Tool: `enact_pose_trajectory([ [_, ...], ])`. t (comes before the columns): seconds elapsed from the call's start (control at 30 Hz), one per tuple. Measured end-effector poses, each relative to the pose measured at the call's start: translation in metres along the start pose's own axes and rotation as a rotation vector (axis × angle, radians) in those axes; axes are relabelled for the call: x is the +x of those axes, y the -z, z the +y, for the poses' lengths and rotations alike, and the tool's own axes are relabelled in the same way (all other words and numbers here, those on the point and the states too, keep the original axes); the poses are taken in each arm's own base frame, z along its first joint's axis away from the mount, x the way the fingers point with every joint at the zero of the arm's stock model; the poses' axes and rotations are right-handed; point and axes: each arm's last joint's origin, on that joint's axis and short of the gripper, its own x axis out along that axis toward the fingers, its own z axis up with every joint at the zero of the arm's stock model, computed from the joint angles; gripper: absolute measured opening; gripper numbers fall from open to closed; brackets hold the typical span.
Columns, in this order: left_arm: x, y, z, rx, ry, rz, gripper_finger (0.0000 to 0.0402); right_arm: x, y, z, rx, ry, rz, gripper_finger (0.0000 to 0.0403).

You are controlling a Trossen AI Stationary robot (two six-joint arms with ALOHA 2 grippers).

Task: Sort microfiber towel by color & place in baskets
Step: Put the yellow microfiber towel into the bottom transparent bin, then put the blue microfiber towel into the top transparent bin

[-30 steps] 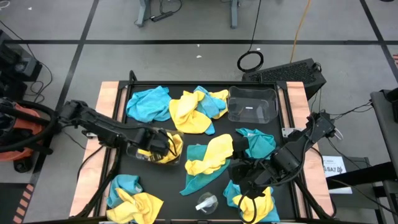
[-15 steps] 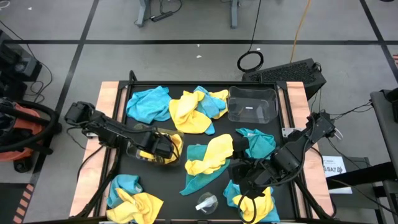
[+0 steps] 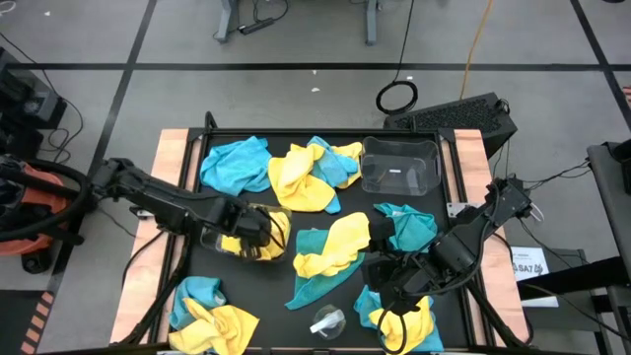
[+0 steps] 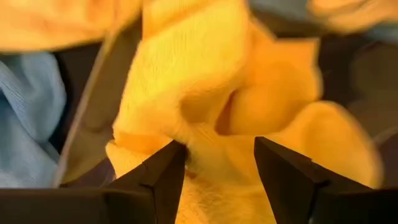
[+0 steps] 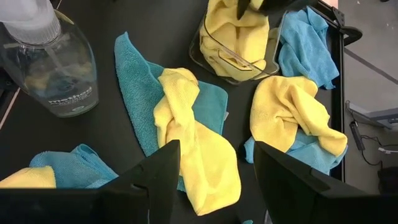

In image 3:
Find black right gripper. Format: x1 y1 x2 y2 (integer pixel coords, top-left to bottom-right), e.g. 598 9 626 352
362 216 445 317

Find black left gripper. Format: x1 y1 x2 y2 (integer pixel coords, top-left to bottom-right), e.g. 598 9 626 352
204 195 273 260

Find light blue microfiber towel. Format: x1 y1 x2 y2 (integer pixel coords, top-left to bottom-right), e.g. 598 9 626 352
305 135 361 216
353 284 446 354
198 135 273 197
168 276 229 332

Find clear plastic basket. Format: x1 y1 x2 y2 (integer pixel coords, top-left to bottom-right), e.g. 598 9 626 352
200 203 293 263
360 135 442 197

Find teal microfiber towel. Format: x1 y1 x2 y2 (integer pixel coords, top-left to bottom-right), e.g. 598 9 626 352
373 201 439 254
284 228 368 312

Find black table mat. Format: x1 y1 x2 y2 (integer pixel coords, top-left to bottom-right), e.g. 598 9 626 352
175 131 469 349

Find white paper sign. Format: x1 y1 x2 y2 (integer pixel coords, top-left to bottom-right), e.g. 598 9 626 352
510 246 561 310

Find black perforated computer case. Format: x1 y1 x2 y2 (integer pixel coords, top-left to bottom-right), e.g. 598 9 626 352
383 92 520 160

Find orange shop vacuum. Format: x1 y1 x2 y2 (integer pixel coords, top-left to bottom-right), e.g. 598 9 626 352
0 153 93 275

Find black power strip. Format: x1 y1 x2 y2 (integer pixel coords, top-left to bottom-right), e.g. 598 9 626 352
238 17 276 36

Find grey desk leg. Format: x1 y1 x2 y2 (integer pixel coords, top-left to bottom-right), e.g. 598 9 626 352
364 0 381 47
213 0 239 43

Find dark grey cart top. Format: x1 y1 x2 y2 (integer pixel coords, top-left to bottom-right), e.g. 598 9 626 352
586 140 631 297

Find black equipment stack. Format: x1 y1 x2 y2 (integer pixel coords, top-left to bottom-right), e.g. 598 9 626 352
0 46 68 160

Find black aluminium table frame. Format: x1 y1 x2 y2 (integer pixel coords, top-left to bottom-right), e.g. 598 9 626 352
152 126 494 355

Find black coiled cable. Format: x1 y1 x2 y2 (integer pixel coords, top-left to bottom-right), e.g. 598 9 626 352
375 0 420 117

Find black metal cart frame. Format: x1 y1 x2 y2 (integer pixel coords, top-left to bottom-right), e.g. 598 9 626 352
517 255 631 355

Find yellow extension cord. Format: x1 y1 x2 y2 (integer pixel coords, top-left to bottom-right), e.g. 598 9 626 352
458 0 496 100

